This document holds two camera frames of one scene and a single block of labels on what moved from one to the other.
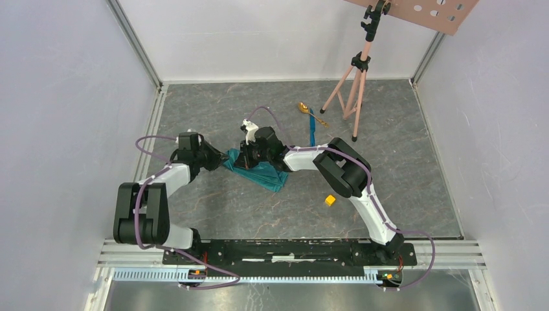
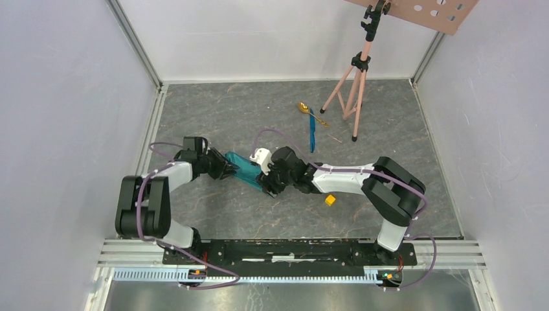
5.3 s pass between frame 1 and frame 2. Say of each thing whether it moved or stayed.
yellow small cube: stayed
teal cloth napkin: moved
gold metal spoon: stayed
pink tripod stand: stayed
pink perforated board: stayed
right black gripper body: moved
